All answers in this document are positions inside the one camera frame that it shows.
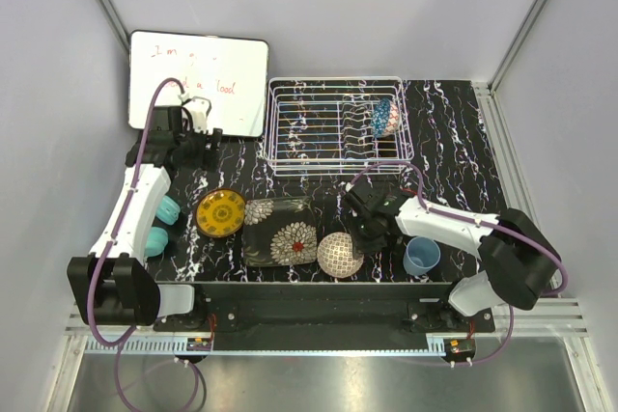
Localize red white patterned bowl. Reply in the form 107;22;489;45
317;232;364;279

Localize blue patterned bowl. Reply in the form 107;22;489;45
372;97;401;139

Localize white wire dish rack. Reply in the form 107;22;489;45
263;76;414;177

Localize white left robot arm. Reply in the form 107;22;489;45
67;98;222;331

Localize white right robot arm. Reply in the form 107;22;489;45
344;179;568;332

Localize light blue plastic cup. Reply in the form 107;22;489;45
403;236;441;276

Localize black floral square plate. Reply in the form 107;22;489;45
242;196;318;267

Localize yellow patterned small plate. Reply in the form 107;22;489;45
194;188;246;238

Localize white whiteboard with red writing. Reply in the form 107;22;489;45
128;31;269;138

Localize teal cat ear headphones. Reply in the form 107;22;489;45
94;192;183;259

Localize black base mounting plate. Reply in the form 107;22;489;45
154;297;496;334

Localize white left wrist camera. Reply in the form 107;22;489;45
180;93;212;134

